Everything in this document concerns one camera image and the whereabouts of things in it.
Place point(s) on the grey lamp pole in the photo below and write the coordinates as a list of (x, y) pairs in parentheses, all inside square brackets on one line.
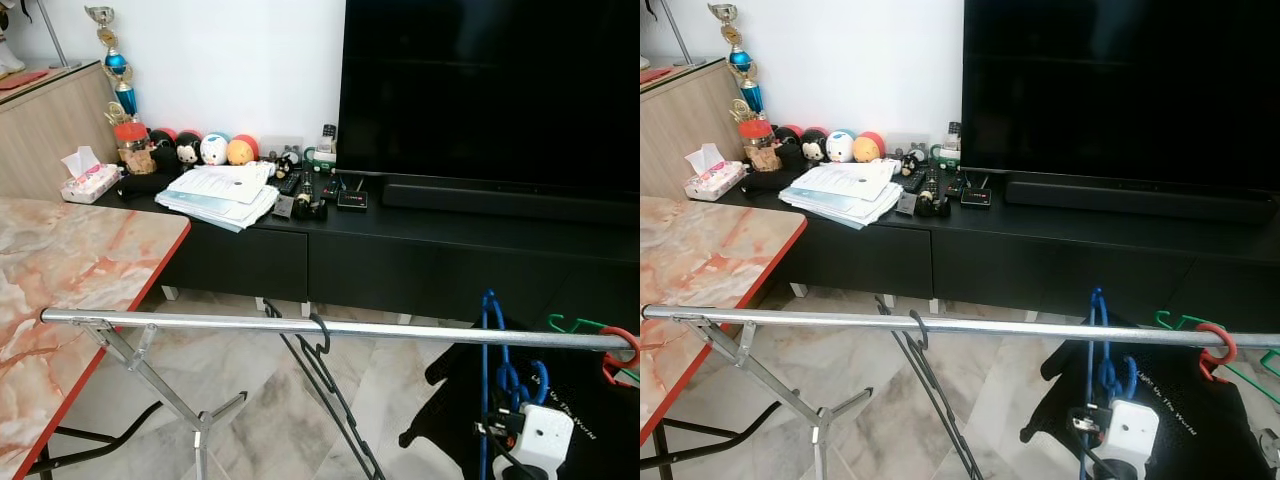
[(53, 35), (678, 32)]

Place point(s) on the green mug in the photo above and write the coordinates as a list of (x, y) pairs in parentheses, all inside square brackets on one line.
[(945, 157), (320, 160)]

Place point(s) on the gold blue trophy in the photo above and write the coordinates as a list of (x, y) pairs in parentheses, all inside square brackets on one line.
[(741, 60), (118, 68)]

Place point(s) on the black TV console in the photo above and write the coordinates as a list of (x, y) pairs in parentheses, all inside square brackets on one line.
[(400, 270), (1050, 265)]

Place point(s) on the small panda plush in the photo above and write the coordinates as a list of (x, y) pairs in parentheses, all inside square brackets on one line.
[(285, 165), (910, 163)]

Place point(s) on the thin black hanger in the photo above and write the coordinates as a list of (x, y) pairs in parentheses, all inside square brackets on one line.
[(925, 335), (326, 340)]

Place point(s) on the white paper stack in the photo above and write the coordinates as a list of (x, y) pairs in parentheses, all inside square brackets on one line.
[(845, 188), (220, 190)]

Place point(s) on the black flat television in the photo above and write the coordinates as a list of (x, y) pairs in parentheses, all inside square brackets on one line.
[(1120, 90), (480, 90)]

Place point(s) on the white teal round plush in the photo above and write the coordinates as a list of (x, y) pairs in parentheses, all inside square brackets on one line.
[(840, 147), (214, 150)]

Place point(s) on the pink white tissue pack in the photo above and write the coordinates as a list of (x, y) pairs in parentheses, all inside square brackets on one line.
[(90, 182), (715, 180)]

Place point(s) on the black remote control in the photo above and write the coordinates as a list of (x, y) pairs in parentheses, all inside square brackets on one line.
[(915, 180), (290, 183)]

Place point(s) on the silver metal clothes rack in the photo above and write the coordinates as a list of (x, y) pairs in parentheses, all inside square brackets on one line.
[(1000, 327), (250, 326)]

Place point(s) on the light wooden sideboard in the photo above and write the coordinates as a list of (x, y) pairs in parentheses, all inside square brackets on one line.
[(50, 140), (680, 130)]

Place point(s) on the orange red round plush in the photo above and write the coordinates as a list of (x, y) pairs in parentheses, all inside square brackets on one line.
[(868, 148), (242, 152)]

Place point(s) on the orange marble folding table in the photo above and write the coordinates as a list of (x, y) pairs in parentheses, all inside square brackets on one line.
[(700, 250), (70, 260)]

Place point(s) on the blue plastic hanger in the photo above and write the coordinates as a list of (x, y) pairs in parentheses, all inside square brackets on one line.
[(1108, 378), (512, 383)]

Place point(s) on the black printed shirt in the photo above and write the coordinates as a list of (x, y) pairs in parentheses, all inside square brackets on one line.
[(1200, 430), (450, 400)]

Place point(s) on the black soundbar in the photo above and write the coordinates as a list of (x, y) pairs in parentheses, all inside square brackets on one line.
[(1140, 198), (500, 200)]

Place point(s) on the small black media box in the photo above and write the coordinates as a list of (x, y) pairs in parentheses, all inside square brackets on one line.
[(352, 198), (976, 195)]

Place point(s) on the black red round plush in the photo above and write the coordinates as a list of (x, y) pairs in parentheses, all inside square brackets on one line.
[(162, 140), (790, 136)]

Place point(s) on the red plastic hanger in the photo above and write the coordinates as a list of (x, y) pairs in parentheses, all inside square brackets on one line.
[(1231, 345), (636, 348)]

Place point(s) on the green plastic hanger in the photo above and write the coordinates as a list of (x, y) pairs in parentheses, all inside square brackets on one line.
[(580, 324), (1180, 322)]

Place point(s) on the red tray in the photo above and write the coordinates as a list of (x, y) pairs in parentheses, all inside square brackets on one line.
[(22, 80), (655, 74)]

